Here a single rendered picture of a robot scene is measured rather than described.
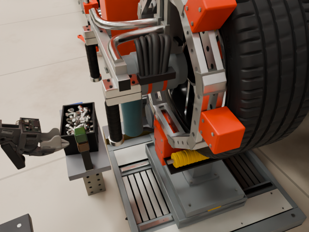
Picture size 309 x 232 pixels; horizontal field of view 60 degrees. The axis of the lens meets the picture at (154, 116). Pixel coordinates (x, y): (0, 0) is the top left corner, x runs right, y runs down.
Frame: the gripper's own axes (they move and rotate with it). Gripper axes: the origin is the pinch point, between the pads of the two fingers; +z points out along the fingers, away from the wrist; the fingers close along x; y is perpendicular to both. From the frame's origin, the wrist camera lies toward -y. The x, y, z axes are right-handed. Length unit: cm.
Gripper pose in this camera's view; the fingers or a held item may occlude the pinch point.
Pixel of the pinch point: (64, 145)
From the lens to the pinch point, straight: 90.7
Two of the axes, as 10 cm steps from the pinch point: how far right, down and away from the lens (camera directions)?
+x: -4.0, -6.1, 6.8
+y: 4.0, -7.9, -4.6
